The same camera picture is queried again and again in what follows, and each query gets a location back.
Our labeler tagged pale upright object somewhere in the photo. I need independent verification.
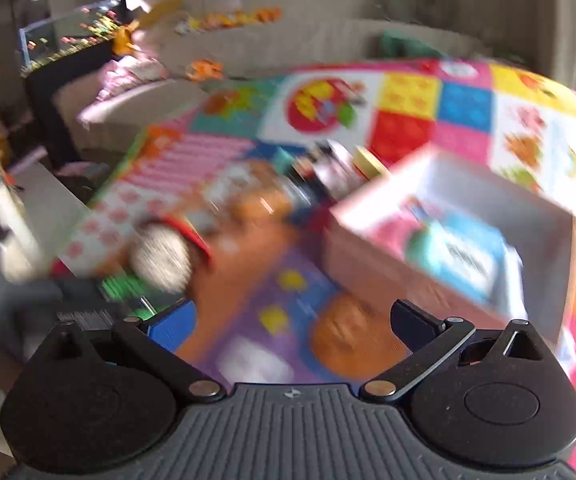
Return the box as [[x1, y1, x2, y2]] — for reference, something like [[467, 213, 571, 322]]
[[0, 169, 45, 282]]

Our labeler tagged blue white cotton pad pouch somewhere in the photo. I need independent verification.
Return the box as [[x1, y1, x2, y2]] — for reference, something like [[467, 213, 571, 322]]
[[405, 210, 524, 306]]

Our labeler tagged beige sofa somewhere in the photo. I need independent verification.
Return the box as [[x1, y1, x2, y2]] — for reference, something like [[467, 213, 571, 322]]
[[53, 17, 534, 161]]

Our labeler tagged colourful printed play mat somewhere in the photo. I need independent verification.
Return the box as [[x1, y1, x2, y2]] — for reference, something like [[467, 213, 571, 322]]
[[50, 57, 576, 480]]

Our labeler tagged orange plush toy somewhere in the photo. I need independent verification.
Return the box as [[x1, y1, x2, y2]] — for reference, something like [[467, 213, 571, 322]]
[[203, 7, 284, 29]]

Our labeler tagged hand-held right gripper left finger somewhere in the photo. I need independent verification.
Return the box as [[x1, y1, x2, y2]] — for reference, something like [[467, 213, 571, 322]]
[[48, 297, 224, 403]]

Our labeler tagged green plush toy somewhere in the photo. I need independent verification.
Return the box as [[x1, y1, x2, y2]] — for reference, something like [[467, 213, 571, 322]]
[[379, 30, 449, 58]]

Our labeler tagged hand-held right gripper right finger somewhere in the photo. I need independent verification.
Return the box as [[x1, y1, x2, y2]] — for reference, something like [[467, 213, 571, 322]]
[[359, 299, 546, 403]]

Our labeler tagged glass aquarium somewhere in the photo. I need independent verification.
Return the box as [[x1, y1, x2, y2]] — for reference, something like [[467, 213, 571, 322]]
[[12, 0, 129, 76]]

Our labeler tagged yellow long-eared plush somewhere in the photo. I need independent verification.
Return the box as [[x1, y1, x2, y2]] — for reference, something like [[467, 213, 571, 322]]
[[110, 0, 185, 57]]

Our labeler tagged black cabinet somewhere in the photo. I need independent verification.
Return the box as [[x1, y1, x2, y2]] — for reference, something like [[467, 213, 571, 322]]
[[20, 40, 119, 167]]

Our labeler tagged mint green plastic toy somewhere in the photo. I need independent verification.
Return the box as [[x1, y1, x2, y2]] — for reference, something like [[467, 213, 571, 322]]
[[272, 149, 301, 173]]

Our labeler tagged pink cardboard box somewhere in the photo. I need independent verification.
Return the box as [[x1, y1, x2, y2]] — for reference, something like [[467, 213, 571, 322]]
[[327, 144, 576, 348]]

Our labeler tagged brown crocheted doll red hat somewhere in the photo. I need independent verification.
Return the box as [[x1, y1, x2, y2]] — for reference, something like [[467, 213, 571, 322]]
[[127, 214, 215, 297]]

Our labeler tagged pink whale toy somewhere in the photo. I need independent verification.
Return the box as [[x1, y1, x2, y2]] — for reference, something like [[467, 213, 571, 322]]
[[365, 205, 431, 266]]

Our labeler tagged orange fish plush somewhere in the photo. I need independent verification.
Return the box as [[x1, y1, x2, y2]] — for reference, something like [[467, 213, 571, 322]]
[[185, 59, 225, 82]]

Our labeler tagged yellow round toy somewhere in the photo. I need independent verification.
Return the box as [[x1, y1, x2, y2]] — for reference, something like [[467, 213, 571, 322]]
[[353, 147, 390, 181]]

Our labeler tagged pink plush toy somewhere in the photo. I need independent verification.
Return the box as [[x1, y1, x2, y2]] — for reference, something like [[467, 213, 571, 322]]
[[98, 57, 169, 101]]

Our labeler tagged teal egg-shaped toy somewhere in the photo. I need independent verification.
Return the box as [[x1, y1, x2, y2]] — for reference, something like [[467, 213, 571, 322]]
[[407, 227, 441, 275]]

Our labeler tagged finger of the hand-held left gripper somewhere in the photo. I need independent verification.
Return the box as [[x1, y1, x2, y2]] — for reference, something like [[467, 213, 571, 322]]
[[50, 279, 136, 306]]

